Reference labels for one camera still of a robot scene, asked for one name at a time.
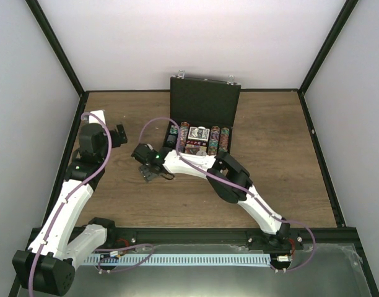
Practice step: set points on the black round cup in case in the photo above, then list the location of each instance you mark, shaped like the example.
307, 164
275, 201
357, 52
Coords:
171, 140

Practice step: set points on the light blue slotted cable duct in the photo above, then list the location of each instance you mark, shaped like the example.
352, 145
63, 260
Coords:
242, 260

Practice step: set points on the black poker chip case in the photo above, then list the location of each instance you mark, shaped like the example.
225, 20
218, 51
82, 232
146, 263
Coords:
202, 102

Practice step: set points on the tall poker chip row left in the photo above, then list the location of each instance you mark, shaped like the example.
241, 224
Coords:
183, 133

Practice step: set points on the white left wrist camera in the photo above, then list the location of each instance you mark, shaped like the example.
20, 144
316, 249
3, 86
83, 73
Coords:
97, 117

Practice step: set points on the white dealer button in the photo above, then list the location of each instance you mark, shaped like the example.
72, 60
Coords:
201, 153

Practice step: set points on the red dice row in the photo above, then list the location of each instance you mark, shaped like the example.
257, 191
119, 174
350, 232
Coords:
196, 143

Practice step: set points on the blue white card deck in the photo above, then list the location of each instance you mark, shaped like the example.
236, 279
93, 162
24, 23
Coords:
198, 134

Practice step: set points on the short poker chip stack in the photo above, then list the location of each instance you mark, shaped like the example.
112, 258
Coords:
173, 130

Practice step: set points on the red black triangular token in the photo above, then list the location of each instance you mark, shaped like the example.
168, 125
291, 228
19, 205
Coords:
191, 150

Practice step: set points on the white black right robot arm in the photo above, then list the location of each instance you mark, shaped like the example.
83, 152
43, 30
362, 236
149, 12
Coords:
228, 178

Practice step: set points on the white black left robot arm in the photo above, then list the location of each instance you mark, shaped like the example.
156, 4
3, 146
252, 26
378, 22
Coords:
49, 263

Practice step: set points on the poker chip row right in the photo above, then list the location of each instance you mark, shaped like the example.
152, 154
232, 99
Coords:
224, 140

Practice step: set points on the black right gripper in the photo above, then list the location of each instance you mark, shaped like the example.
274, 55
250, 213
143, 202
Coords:
148, 175

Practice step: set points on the black front mounting rail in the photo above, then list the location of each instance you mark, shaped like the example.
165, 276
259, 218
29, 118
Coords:
252, 238

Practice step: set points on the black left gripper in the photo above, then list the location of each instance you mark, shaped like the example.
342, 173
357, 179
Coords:
117, 142

